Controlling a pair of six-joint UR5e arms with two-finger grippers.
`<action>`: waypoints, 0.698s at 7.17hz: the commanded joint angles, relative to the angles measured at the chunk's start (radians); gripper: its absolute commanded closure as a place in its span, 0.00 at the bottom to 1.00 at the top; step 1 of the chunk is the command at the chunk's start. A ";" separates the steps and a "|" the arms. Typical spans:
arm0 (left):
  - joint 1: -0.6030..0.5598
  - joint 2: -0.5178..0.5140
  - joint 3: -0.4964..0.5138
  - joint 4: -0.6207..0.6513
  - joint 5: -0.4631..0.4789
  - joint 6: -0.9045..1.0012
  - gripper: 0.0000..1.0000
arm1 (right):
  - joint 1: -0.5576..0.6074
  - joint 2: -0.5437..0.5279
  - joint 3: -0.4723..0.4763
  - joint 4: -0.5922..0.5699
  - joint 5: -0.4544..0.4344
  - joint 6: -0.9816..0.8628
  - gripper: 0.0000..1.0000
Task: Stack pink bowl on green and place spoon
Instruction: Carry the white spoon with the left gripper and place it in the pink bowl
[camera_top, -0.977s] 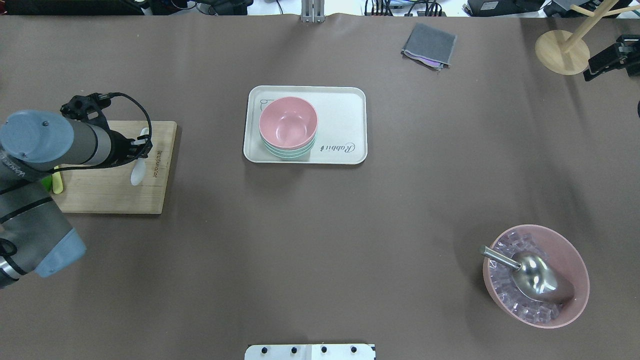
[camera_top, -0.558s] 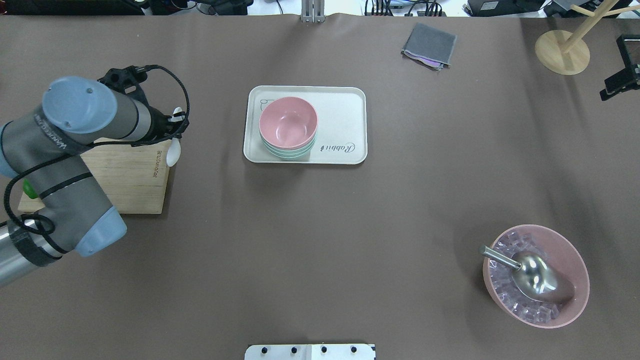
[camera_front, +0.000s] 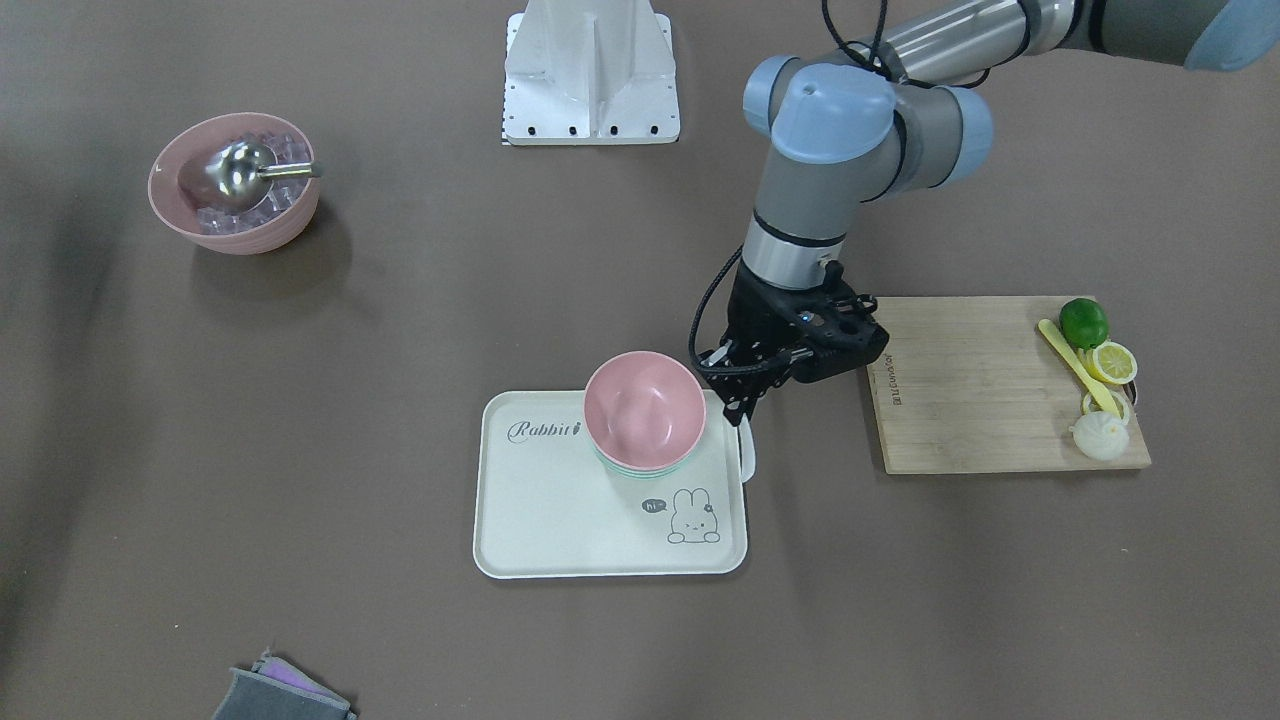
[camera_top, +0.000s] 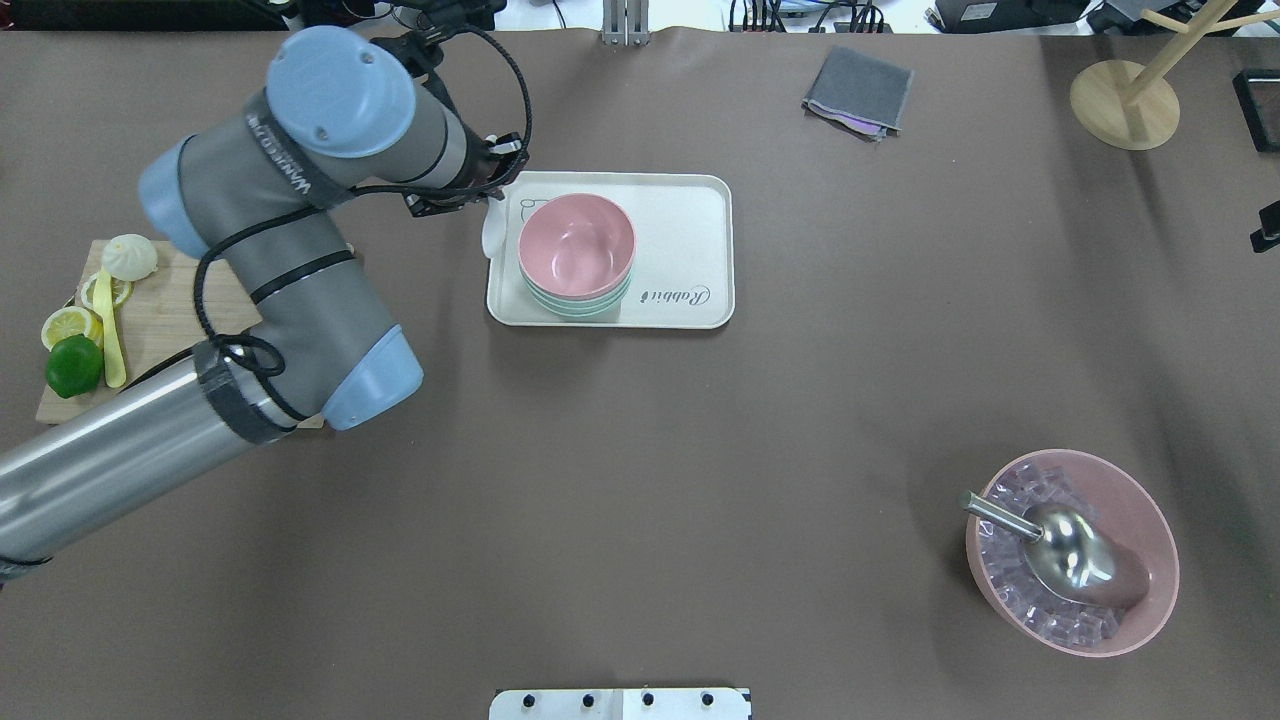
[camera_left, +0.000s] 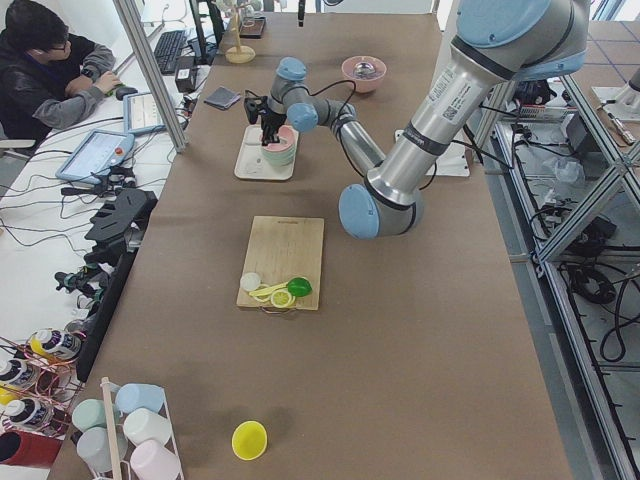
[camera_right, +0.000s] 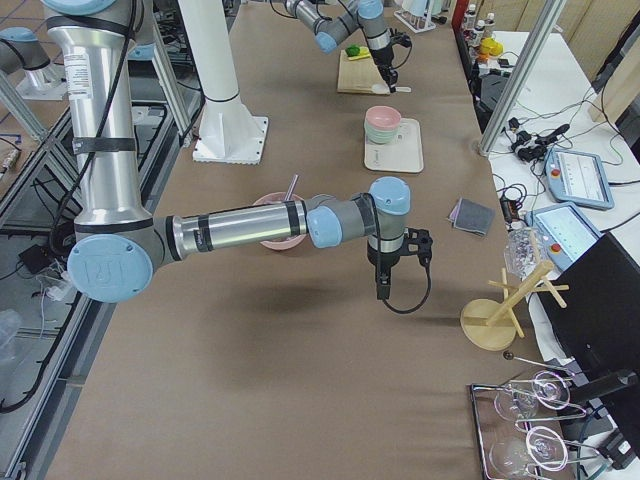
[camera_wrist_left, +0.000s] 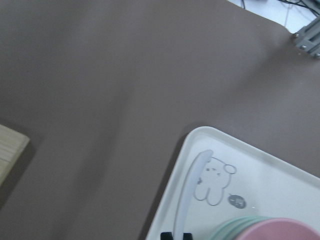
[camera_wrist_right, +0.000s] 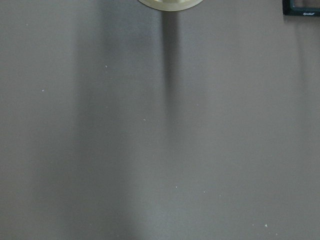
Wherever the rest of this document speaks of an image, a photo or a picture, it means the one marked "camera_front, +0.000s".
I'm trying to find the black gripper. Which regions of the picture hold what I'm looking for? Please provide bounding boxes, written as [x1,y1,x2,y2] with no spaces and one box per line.
[700,265,810,427]

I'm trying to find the white ceramic spoon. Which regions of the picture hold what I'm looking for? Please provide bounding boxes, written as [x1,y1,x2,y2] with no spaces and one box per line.
[737,416,756,484]

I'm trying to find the small pink bowl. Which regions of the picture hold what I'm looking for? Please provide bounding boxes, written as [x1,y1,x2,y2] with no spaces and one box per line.
[582,351,707,470]

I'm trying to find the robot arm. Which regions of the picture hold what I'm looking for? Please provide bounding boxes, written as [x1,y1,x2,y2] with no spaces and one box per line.
[691,1,1277,425]

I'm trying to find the large pink ice bowl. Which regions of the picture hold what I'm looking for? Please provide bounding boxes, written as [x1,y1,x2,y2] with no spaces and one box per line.
[147,111,320,255]

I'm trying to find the stacked green bowls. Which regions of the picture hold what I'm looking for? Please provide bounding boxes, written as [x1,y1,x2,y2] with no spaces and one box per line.
[591,446,698,480]

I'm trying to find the wooden cutting board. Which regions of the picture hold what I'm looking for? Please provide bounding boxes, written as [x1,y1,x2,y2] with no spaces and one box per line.
[867,296,1152,475]

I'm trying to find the cream serving tray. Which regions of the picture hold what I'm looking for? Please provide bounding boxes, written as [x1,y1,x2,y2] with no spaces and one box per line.
[474,391,749,579]

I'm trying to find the green lime toy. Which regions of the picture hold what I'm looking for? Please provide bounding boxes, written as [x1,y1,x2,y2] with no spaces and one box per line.
[1059,297,1110,350]

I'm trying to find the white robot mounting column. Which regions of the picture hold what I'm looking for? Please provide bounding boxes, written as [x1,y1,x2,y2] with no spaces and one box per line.
[500,1,681,146]

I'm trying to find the lemon slice near bun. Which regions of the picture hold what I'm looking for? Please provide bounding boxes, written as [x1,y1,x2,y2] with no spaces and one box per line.
[1082,388,1133,427]

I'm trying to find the lemon slice near lime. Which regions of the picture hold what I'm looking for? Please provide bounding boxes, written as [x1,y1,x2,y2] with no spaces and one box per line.
[1080,340,1138,386]

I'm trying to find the white steamed bun toy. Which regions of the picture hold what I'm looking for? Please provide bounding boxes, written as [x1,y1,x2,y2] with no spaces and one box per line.
[1069,411,1132,462]

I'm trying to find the metal ice scoop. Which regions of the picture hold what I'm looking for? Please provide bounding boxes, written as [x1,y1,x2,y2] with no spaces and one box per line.
[177,138,323,214]

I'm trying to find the grey folded cloth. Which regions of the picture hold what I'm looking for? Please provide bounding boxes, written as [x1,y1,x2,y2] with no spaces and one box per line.
[212,651,358,719]

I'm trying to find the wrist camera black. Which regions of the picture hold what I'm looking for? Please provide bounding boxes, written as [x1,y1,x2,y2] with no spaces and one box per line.
[790,281,890,383]

